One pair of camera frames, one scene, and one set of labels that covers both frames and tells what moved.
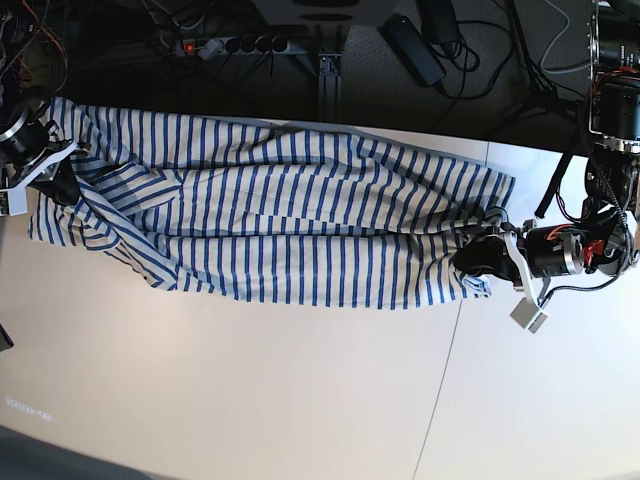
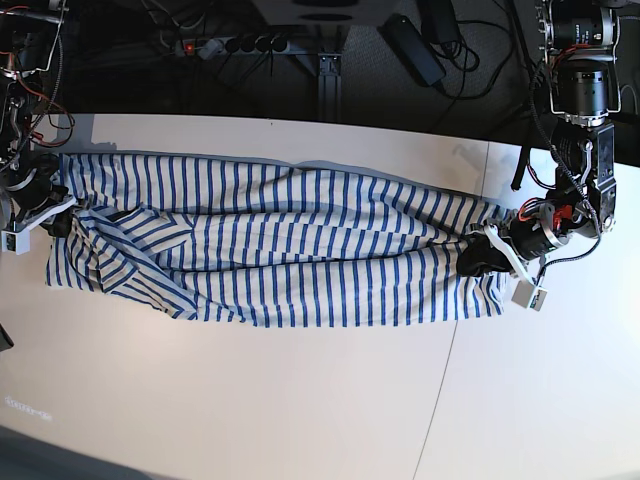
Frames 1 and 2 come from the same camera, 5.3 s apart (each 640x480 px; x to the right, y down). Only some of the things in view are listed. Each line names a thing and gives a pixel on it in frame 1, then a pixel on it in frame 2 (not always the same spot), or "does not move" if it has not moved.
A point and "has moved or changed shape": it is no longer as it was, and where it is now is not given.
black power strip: [233, 45] does not move
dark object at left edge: [5, 341] does not move
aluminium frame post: [330, 87] does not move
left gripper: [547, 251] -> [523, 237]
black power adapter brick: [414, 50] does not move
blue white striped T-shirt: [269, 216] has moved or changed shape
